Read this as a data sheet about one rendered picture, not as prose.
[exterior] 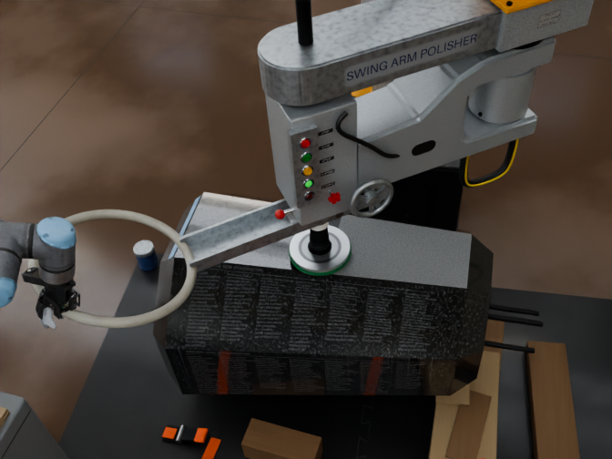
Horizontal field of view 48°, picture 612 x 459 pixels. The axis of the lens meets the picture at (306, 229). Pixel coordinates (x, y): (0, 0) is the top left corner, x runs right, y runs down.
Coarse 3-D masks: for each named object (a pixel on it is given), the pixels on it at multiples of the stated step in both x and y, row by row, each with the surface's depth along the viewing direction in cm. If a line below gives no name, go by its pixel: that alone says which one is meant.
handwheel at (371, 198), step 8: (368, 184) 205; (376, 184) 206; (384, 184) 207; (360, 192) 205; (368, 192) 209; (376, 192) 209; (392, 192) 211; (352, 200) 207; (368, 200) 209; (376, 200) 210; (384, 200) 214; (352, 208) 209; (376, 208) 215; (384, 208) 215; (360, 216) 213; (368, 216) 214
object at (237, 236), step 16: (272, 208) 226; (288, 208) 229; (224, 224) 223; (240, 224) 226; (256, 224) 227; (272, 224) 226; (288, 224) 219; (320, 224) 224; (192, 240) 222; (208, 240) 224; (224, 240) 223; (240, 240) 223; (256, 240) 217; (272, 240) 221; (208, 256) 214; (224, 256) 216
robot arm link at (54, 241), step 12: (36, 228) 171; (48, 228) 172; (60, 228) 173; (72, 228) 175; (36, 240) 171; (48, 240) 170; (60, 240) 171; (72, 240) 174; (36, 252) 172; (48, 252) 172; (60, 252) 173; (72, 252) 176; (48, 264) 175; (60, 264) 176; (72, 264) 179
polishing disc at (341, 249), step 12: (336, 228) 247; (300, 240) 244; (336, 240) 243; (348, 240) 243; (300, 252) 241; (336, 252) 240; (348, 252) 239; (300, 264) 237; (312, 264) 237; (324, 264) 237; (336, 264) 236
